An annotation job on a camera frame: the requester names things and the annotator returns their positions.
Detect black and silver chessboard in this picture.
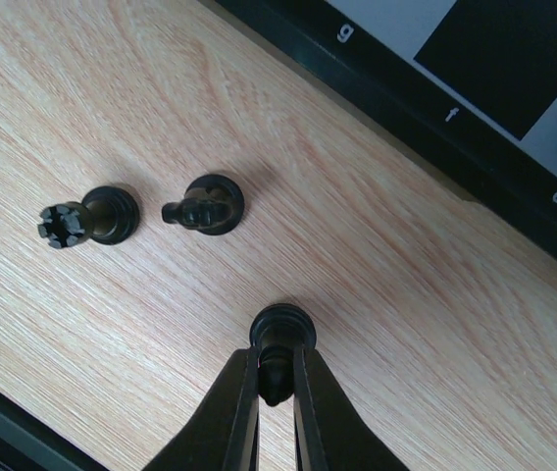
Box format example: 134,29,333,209
222,0,557,259

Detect black chess piece front row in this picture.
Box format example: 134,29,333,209
249,303,317,407

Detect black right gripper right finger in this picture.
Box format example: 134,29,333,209
293,346,407,471

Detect black aluminium front rail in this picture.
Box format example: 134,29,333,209
0,393,104,470

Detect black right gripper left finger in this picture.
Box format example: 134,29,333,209
145,347,259,471

